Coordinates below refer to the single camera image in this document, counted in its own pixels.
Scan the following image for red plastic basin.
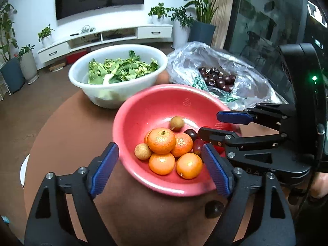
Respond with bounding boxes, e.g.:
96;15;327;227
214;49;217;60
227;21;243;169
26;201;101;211
113;84;243;197

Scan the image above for pile of dark cherries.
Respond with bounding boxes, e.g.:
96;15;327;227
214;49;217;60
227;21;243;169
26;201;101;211
198;67;237;93

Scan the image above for tan longan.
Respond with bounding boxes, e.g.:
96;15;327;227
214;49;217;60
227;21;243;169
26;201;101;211
134;143;152;161
169;116;183;131

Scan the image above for red grape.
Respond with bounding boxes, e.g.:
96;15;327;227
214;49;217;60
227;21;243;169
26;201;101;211
193;139;205;156

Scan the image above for large leafy plant dark pot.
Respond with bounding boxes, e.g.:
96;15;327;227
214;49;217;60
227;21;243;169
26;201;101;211
179;0;243;47

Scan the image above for small potted plant white pot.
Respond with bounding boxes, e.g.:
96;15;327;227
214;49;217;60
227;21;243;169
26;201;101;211
149;2;167;25
38;24;55;48

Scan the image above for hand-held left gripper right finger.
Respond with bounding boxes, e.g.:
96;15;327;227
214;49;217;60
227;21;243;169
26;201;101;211
202;143;296;246

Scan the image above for potted plant ribbed white pot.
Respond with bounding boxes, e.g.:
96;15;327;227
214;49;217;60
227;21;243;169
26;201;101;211
17;43;39;84

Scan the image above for clear plastic bag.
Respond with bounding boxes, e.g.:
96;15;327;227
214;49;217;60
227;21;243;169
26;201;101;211
166;41;289;112

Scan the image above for white round stool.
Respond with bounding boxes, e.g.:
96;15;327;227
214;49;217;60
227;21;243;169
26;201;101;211
20;154;31;189

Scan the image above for red box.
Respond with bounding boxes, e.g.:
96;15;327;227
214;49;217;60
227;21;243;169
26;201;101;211
66;51;88;64

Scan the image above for potted tree blue-grey pot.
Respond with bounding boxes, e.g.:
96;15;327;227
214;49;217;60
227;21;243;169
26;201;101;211
0;0;25;94

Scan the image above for glass sliding door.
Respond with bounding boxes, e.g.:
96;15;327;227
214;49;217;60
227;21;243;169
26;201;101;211
224;0;328;103

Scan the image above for person's right hand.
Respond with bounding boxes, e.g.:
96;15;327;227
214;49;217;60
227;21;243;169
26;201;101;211
310;170;328;199

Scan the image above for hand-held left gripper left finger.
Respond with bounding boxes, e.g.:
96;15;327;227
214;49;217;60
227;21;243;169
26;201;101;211
24;142;120;246

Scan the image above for wooden board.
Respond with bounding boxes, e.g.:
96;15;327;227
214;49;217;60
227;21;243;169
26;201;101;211
49;61;67;72

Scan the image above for white television cabinet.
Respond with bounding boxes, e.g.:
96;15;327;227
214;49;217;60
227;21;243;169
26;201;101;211
38;24;174;63

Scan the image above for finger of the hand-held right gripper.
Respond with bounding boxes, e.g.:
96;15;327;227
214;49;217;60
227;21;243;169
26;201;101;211
198;127;286;164
217;104;295;131

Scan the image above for tangle of cables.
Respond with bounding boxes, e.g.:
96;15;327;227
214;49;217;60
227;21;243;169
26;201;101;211
70;25;96;36

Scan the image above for white plastic basin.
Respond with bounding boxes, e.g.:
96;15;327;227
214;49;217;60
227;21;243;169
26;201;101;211
68;44;168;109

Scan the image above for bushy plant tall white pot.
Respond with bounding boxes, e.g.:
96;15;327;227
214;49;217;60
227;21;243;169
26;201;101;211
166;6;194;49

